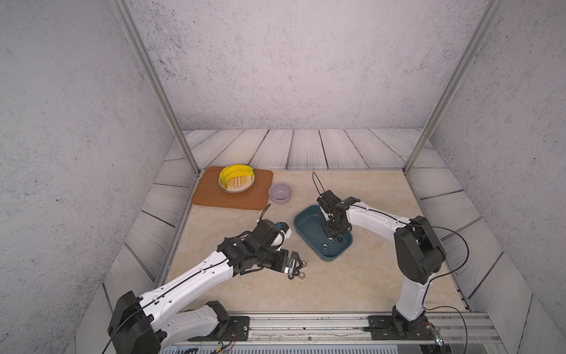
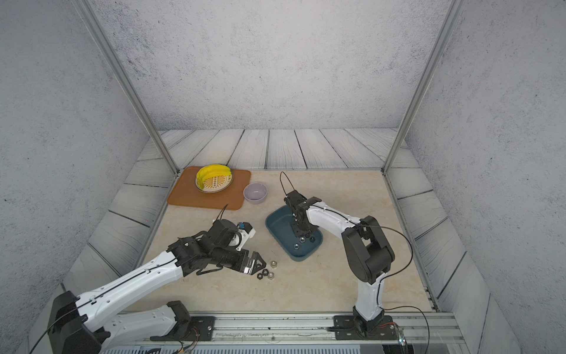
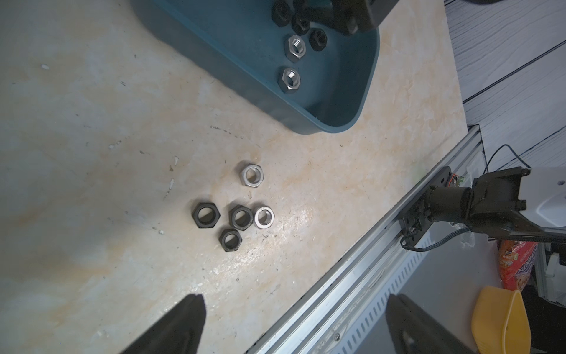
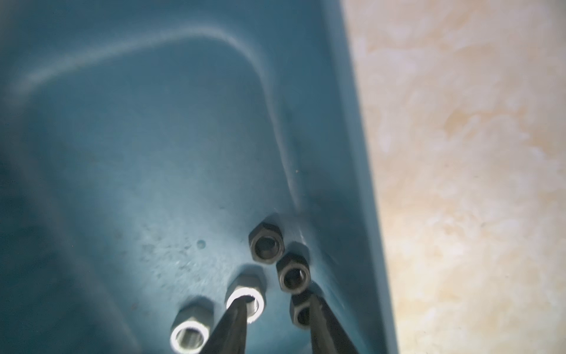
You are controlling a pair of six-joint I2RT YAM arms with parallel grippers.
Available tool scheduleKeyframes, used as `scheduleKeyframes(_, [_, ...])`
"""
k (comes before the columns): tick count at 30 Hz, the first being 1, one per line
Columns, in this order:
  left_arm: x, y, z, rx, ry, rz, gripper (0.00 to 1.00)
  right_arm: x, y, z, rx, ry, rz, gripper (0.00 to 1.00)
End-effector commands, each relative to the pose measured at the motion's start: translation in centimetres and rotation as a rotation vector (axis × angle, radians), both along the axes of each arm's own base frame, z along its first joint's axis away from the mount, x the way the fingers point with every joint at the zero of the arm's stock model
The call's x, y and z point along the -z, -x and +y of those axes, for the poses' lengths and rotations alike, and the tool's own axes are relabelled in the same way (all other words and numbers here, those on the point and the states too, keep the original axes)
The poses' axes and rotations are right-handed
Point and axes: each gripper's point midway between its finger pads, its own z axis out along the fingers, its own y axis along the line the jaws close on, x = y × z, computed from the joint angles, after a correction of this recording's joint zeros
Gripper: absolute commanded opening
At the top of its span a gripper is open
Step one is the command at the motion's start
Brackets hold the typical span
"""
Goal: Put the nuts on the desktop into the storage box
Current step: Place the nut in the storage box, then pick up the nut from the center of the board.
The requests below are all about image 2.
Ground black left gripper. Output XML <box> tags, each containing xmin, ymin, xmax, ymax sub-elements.
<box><xmin>211</xmin><ymin>245</ymin><xmax>270</xmax><ymax>274</ymax></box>

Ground teal plastic storage box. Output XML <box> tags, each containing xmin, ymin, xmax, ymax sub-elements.
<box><xmin>265</xmin><ymin>206</ymin><xmax>324</xmax><ymax>262</ymax></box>

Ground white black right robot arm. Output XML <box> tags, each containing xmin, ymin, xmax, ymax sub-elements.
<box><xmin>284</xmin><ymin>189</ymin><xmax>415</xmax><ymax>332</ymax></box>

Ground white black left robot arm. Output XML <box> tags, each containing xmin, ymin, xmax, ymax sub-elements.
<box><xmin>44</xmin><ymin>215</ymin><xmax>266</xmax><ymax>353</ymax></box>

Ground lilac plastic bowl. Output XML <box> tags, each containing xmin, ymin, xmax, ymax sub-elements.
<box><xmin>243</xmin><ymin>182</ymin><xmax>268</xmax><ymax>204</ymax></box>

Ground patterned round plate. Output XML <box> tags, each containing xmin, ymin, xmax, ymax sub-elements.
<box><xmin>195</xmin><ymin>173</ymin><xmax>233</xmax><ymax>193</ymax></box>

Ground yellow banana bunch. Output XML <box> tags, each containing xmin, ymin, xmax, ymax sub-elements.
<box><xmin>197</xmin><ymin>165</ymin><xmax>232</xmax><ymax>175</ymax></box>

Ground brown rectangular mat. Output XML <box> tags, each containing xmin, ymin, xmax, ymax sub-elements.
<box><xmin>167</xmin><ymin>167</ymin><xmax>251</xmax><ymax>210</ymax></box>

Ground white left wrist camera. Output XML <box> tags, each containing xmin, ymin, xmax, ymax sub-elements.
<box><xmin>234</xmin><ymin>222</ymin><xmax>256</xmax><ymax>252</ymax></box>

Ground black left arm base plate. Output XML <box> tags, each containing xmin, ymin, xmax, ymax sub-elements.
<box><xmin>150</xmin><ymin>317</ymin><xmax>216</xmax><ymax>342</ymax></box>

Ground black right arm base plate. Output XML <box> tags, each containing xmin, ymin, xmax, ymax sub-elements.
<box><xmin>327</xmin><ymin>315</ymin><xmax>399</xmax><ymax>341</ymax></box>

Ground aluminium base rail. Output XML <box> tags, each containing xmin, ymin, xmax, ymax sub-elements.
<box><xmin>105</xmin><ymin>311</ymin><xmax>470</xmax><ymax>354</ymax></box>

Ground right aluminium frame post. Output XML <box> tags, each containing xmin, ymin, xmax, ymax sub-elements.
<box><xmin>382</xmin><ymin>0</ymin><xmax>465</xmax><ymax>176</ymax></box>

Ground aluminium frame post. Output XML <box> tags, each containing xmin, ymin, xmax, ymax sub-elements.
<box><xmin>72</xmin><ymin>0</ymin><xmax>180</xmax><ymax>176</ymax></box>
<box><xmin>382</xmin><ymin>0</ymin><xmax>465</xmax><ymax>176</ymax></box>

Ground left aluminium frame post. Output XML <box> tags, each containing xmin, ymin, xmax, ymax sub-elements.
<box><xmin>72</xmin><ymin>0</ymin><xmax>180</xmax><ymax>176</ymax></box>

